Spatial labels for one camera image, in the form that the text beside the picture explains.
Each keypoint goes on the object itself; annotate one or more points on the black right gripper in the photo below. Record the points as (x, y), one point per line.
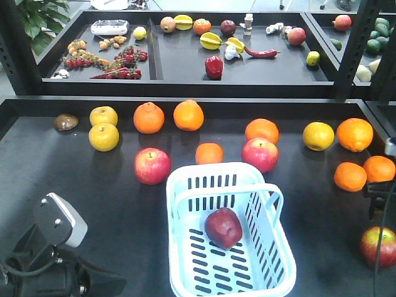
(379, 194)

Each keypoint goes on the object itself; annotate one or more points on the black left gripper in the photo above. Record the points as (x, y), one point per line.
(38, 268)

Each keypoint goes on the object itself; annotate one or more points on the dark red apple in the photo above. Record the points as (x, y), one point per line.
(223, 228)
(368, 247)

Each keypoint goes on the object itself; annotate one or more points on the light blue plastic basket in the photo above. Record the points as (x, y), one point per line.
(260, 264)

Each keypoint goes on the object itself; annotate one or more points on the small orange right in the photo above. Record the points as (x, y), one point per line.
(379, 169)

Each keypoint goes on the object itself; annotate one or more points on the small orange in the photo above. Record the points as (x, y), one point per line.
(379, 169)
(350, 177)

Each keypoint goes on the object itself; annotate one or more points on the small orange left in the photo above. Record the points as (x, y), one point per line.
(350, 177)

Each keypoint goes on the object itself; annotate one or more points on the navel orange with nub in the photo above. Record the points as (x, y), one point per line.
(355, 134)

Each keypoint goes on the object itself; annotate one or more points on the yellow orange citrus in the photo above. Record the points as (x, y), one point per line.
(318, 136)

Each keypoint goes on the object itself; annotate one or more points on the pink red apple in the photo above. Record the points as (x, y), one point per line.
(260, 153)
(152, 166)

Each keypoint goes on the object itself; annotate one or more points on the large orange back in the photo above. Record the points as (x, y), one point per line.
(263, 128)

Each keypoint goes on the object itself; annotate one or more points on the yellow pear fruit front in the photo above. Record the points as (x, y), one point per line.
(103, 137)

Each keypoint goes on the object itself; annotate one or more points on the yellow pear fruit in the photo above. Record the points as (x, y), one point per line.
(103, 114)
(103, 137)

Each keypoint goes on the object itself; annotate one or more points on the yellow pear fruit back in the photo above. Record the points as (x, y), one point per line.
(103, 114)

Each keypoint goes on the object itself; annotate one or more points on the small tangerine centre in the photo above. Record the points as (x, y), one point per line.
(209, 152)

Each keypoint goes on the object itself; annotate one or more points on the orange with knob top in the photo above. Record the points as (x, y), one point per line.
(148, 118)

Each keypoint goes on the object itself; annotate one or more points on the red chili pepper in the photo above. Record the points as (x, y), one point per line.
(271, 53)

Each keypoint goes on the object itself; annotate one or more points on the black wooden produce stand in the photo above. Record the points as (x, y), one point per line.
(127, 221)

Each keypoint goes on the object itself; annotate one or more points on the round orange back row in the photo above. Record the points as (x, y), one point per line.
(188, 115)

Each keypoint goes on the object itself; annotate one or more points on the white garlic bulb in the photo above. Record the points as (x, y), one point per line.
(231, 53)

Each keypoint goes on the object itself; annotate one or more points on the red bell pepper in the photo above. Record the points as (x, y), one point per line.
(214, 67)

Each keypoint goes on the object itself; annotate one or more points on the green potted plant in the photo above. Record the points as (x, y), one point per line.
(42, 21)

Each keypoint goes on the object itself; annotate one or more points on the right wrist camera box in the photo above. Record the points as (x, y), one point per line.
(390, 146)

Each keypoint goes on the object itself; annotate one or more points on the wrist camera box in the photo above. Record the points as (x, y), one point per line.
(390, 146)
(59, 222)

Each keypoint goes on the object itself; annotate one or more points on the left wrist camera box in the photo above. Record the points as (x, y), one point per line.
(59, 222)

